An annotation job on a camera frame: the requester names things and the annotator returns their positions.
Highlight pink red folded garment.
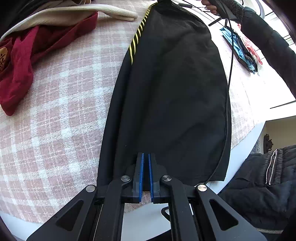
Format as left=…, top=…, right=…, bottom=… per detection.
left=237, top=24, right=263, bottom=68

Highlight dark red garment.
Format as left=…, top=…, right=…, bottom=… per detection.
left=1, top=12, right=98, bottom=116

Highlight cream white garment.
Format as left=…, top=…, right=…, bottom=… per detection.
left=1, top=4, right=138, bottom=40

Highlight person's right hand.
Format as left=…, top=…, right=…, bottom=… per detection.
left=201, top=0, right=218, bottom=15

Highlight black clothes pile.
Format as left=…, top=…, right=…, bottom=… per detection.
left=0, top=0, right=49, bottom=28

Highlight blue folded garment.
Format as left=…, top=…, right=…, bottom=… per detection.
left=220, top=27, right=258, bottom=74

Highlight person's right forearm black sleeve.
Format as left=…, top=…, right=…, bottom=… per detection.
left=224, top=1, right=296, bottom=95

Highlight black yellow-striped shorts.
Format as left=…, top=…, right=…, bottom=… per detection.
left=97, top=1, right=231, bottom=186

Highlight ring light cable with remote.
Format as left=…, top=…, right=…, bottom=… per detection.
left=171, top=0, right=209, bottom=11

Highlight ring light on tripod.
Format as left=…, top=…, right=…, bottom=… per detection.
left=208, top=0, right=269, bottom=26

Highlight black puffer jacket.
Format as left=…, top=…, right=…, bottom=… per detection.
left=218, top=145, right=295, bottom=240

